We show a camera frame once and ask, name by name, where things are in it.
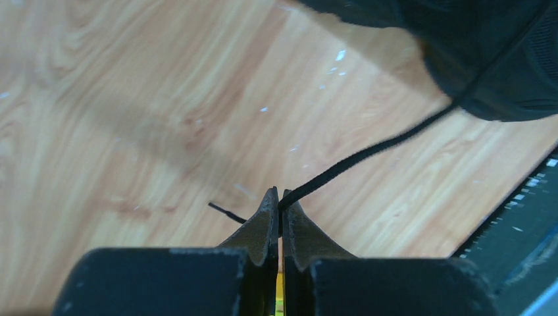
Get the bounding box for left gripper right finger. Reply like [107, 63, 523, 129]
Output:
[282, 203, 498, 315]

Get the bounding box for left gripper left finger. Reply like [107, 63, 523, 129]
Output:
[52, 188, 278, 315]

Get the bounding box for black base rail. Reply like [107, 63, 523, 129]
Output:
[453, 150, 557, 294]

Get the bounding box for black shoelace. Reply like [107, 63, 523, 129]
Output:
[207, 0, 555, 225]

